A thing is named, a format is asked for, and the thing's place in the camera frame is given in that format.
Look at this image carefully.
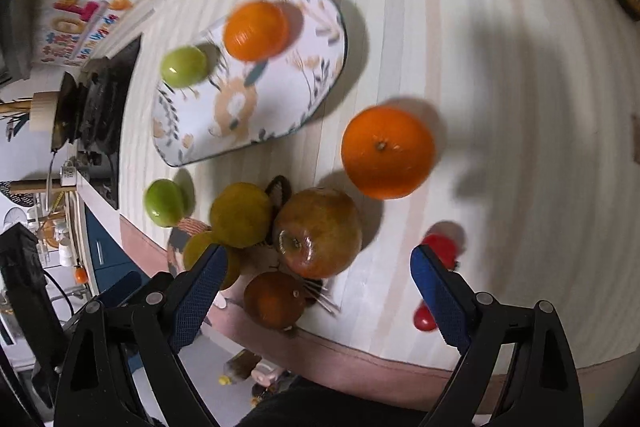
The red cherry tomato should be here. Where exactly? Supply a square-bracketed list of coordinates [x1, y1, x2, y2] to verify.
[422, 233, 460, 271]
[413, 303, 437, 332]

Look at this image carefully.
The yellow lemon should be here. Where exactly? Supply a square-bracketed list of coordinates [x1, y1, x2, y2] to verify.
[183, 231, 241, 291]
[209, 182, 272, 249]

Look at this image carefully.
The dark red-brown fruit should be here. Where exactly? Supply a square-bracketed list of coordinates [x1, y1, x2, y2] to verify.
[243, 271, 306, 331]

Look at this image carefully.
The green apple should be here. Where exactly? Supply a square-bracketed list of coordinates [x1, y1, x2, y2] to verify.
[143, 179, 186, 228]
[160, 46, 208, 89]

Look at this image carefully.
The red apple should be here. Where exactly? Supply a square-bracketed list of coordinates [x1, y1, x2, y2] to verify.
[272, 187, 362, 280]

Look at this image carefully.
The small orange by sink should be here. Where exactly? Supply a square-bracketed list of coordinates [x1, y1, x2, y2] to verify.
[74, 267, 89, 285]

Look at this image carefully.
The blue kitchen cabinet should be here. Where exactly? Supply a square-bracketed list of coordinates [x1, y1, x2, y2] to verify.
[85, 207, 149, 291]

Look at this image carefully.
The floral oval ceramic plate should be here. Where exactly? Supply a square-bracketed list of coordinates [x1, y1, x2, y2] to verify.
[152, 0, 348, 167]

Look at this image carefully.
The black gas stove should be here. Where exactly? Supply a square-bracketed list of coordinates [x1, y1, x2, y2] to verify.
[52, 37, 142, 208]

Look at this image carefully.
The white utensil holder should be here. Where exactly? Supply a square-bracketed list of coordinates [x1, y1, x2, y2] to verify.
[29, 91, 60, 132]

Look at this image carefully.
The striped cat print table mat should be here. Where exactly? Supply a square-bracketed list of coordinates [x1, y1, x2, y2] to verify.
[117, 0, 640, 408]

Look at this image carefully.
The colourful wall sticker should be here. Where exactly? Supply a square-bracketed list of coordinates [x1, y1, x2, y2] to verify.
[34, 0, 134, 67]

